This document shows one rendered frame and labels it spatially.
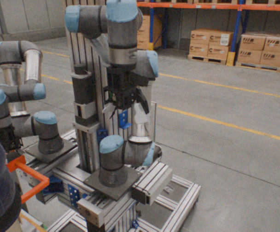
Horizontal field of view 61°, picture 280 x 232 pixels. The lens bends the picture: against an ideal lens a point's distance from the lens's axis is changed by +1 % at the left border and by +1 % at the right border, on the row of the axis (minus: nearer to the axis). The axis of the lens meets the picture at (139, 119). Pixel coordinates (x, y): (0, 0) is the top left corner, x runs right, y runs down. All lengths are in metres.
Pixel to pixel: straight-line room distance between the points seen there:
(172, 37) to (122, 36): 9.03
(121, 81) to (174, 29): 8.96
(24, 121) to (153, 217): 1.31
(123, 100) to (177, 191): 1.85
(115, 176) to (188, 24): 8.49
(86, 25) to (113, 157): 0.62
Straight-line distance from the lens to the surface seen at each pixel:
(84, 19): 0.74
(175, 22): 9.53
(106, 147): 1.11
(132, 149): 1.11
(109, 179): 1.21
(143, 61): 1.04
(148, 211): 2.22
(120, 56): 0.62
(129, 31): 0.61
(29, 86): 1.18
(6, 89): 1.20
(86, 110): 1.27
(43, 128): 1.46
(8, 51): 1.50
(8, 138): 1.15
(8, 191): 0.83
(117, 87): 0.65
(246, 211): 2.71
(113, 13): 0.61
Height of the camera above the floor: 1.89
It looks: 28 degrees down
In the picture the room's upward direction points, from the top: straight up
